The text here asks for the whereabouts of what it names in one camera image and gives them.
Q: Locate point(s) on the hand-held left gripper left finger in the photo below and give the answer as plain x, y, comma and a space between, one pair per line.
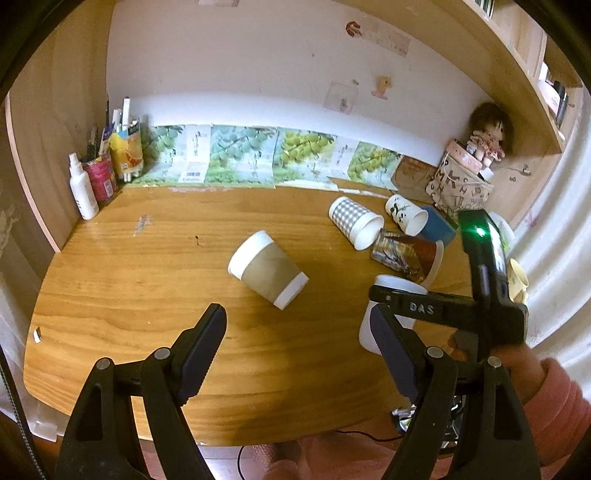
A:
203, 355

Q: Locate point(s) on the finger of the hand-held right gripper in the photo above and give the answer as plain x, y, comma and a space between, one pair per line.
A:
434, 308

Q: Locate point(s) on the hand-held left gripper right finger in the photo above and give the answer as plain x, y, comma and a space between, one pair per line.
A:
397, 355

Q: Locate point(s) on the plain white paper cup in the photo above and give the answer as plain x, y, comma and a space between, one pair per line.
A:
397, 282

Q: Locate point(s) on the brown paper cup white rim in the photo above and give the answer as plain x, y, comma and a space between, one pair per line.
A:
270, 270

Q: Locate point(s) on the pale yellow cup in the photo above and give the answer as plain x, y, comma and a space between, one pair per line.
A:
518, 279

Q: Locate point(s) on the illustrated brown orange paper cup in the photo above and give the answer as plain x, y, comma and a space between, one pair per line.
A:
401, 256

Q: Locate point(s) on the blue paper cup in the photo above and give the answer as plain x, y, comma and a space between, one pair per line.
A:
436, 226

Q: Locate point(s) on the white cup green plant print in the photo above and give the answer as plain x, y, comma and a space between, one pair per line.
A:
399, 210

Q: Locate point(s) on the grey checkered paper cup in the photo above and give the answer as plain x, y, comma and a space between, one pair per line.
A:
348, 217

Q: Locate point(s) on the person's right hand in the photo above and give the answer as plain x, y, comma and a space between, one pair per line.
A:
519, 369

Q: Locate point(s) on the white curtain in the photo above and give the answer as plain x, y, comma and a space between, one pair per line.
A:
554, 221

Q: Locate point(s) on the letter pattern fabric bag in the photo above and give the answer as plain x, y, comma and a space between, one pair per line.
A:
455, 191

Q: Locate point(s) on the person's pink clothing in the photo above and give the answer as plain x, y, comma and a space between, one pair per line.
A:
323, 457

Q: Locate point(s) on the brown cardboard piece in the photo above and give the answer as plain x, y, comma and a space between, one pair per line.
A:
411, 175

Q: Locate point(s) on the brown haired doll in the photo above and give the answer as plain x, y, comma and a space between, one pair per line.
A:
489, 131

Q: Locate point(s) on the white spray bottle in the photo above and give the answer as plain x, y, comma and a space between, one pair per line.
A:
83, 194

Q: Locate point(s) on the red can pen holder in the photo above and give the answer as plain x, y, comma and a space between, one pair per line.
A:
102, 180

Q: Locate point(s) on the orange carton pen holder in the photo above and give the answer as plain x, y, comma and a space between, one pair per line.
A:
124, 152

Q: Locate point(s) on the dark pens bundle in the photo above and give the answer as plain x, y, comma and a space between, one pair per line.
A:
97, 141

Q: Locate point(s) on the white marker pen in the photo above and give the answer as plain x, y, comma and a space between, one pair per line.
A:
125, 110

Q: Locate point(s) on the wooden wall shelf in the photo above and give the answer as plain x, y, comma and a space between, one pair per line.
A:
521, 69

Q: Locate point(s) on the yellow duck wall sticker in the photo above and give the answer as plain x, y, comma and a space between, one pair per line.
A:
383, 86

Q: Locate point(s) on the square drawing wall paper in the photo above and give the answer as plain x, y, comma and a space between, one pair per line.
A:
341, 96

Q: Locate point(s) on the pink wall paper note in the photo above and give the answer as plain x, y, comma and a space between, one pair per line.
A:
388, 37

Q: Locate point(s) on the red wall sticker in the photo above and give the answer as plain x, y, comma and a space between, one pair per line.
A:
354, 28

